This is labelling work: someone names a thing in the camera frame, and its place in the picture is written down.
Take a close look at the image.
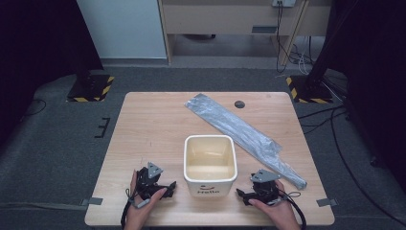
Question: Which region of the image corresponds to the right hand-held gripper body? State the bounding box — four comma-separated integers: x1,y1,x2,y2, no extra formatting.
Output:
250,169,282,206

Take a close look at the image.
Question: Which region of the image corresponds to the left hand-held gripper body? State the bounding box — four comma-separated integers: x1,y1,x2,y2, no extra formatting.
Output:
135,161,167,199

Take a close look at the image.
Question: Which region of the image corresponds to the cream plastic bin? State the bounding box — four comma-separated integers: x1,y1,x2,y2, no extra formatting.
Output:
183,134,238,198

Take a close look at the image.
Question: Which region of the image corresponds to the grey plastic bag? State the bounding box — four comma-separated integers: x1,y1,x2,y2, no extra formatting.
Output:
184,93,308,191

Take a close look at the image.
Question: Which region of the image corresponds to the person's right hand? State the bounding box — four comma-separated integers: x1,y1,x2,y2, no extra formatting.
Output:
248,180,302,230

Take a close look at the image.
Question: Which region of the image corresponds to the person's left hand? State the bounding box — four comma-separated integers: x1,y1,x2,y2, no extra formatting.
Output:
124,171,168,230

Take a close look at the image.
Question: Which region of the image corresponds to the grey tape strip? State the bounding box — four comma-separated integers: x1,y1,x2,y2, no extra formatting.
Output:
79,196,104,207
316,197,339,208

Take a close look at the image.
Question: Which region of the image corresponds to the black striped stand base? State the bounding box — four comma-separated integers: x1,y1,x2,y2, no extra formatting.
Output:
285,75,335,104
66,74,115,104

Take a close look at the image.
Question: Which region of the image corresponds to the black stand pole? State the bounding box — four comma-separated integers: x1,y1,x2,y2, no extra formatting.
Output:
305,0,358,91

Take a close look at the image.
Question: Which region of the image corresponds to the white panel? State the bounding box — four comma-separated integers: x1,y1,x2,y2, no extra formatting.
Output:
76,0,169,60

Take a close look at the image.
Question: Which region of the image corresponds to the dark curtain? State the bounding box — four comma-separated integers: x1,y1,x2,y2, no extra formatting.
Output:
329,0,406,181
0,0,104,147

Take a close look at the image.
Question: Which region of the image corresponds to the light wooden desk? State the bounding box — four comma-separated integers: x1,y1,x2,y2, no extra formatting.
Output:
157,0,333,67

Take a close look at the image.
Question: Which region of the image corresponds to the grey power socket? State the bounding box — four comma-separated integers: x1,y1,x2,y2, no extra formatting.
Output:
271,0,297,9

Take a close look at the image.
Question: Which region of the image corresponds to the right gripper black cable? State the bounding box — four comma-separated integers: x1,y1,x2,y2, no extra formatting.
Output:
277,190,307,230

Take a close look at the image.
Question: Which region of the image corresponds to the long black floor cable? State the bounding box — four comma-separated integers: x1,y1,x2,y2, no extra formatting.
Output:
329,107,406,226

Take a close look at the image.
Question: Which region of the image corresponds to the white cable bundle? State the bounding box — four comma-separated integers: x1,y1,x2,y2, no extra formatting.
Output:
296,35,310,77

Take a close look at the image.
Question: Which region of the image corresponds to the thin black floor cable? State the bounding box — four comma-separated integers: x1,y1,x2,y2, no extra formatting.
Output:
21,98,48,121

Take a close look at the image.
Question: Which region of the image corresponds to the black hanging cable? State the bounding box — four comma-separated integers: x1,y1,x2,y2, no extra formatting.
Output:
275,1,289,75

